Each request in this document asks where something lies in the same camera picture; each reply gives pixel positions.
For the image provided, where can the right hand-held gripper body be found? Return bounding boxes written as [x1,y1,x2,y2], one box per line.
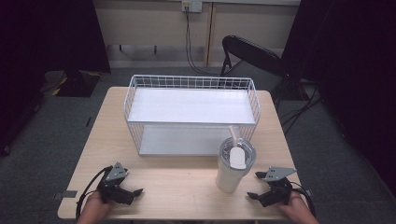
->
[257,166,298,208]

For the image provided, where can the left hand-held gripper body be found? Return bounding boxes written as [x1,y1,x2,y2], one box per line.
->
[96,161,135,205]

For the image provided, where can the white tumbler cup with straw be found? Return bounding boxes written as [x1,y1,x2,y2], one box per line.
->
[215,125,258,194]

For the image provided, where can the white wire shelf rack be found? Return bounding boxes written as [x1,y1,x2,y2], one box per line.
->
[123,74,262,157]

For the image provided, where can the person's left hand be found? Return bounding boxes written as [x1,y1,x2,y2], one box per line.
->
[77,190,116,224]

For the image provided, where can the person's right hand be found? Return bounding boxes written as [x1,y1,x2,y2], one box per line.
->
[275,190,319,224]

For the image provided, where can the grey tape strip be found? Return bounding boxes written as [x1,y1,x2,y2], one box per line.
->
[51,189,78,201]

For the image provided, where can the black stand base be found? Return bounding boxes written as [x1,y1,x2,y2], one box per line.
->
[39,69,102,98]

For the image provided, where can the black folding chair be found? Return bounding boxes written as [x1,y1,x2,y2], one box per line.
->
[219,35,286,105]

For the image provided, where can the black curtain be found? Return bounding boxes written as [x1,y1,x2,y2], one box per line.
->
[280,0,396,195]
[0,0,112,157]

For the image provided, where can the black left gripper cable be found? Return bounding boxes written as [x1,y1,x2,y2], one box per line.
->
[75,165,114,220]

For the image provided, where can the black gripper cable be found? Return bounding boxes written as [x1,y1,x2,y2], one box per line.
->
[290,181,318,218]
[75,165,114,220]

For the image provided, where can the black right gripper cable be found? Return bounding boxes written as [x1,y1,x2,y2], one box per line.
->
[290,181,318,218]

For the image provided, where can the black floor cables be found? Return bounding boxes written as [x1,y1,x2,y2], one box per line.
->
[279,81,325,135]

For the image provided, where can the black wall outlet cable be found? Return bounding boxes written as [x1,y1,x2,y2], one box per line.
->
[184,6,222,77]

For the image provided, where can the white wall outlet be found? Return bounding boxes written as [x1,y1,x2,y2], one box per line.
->
[181,0,204,14]

